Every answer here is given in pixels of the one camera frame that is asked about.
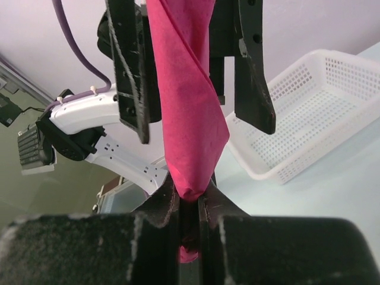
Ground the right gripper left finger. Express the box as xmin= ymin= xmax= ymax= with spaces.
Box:
xmin=1 ymin=176 xmax=179 ymax=284

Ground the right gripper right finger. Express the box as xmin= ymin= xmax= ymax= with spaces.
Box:
xmin=198 ymin=183 xmax=379 ymax=284

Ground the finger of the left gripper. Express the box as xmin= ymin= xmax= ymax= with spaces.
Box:
xmin=234 ymin=1 xmax=276 ymax=134

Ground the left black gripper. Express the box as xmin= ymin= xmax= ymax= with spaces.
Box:
xmin=97 ymin=0 xmax=241 ymax=145

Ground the pink paper napkin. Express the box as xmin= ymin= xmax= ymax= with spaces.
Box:
xmin=145 ymin=0 xmax=231 ymax=264

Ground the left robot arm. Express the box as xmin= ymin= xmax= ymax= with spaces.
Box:
xmin=36 ymin=1 xmax=276 ymax=201

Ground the white plastic basket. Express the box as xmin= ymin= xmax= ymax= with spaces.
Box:
xmin=226 ymin=49 xmax=379 ymax=184

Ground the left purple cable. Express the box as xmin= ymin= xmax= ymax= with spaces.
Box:
xmin=50 ymin=0 xmax=113 ymax=105

